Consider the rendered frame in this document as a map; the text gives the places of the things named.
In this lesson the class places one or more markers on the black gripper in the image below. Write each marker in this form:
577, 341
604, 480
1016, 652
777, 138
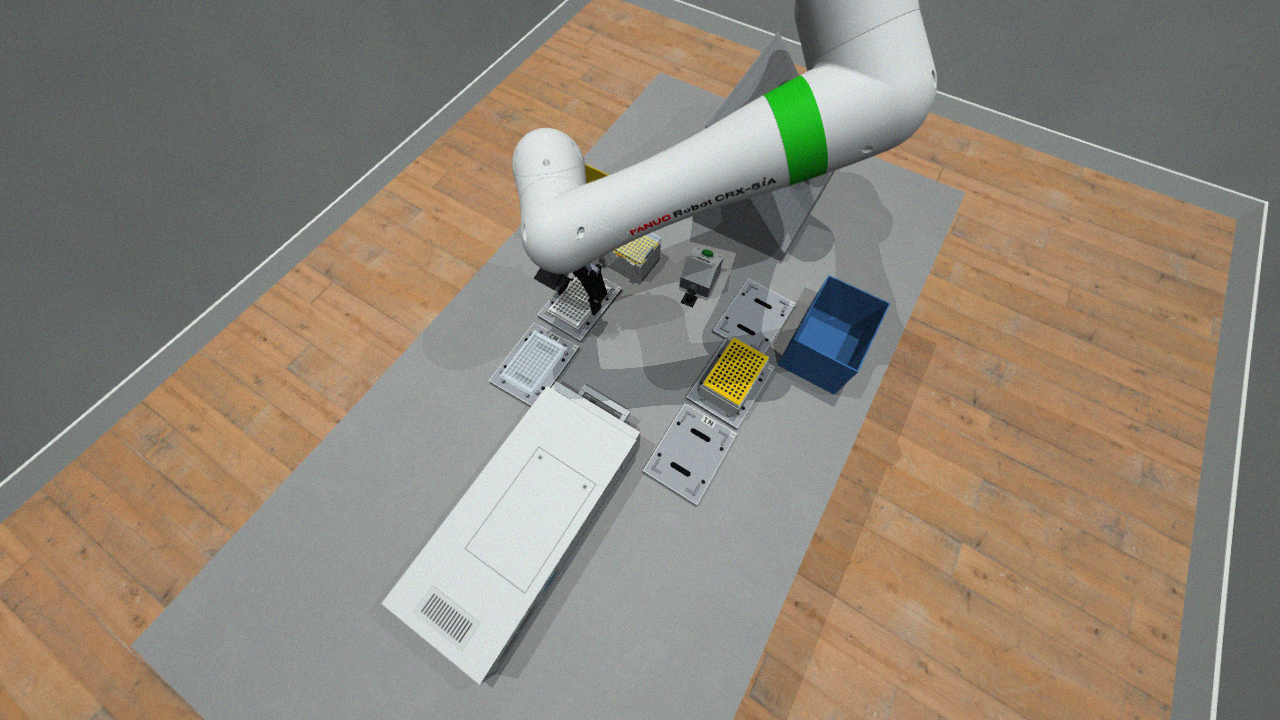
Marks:
592, 281

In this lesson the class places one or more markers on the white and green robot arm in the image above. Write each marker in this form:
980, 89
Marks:
872, 85

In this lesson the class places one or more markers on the blue bin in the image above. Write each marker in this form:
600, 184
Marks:
837, 331

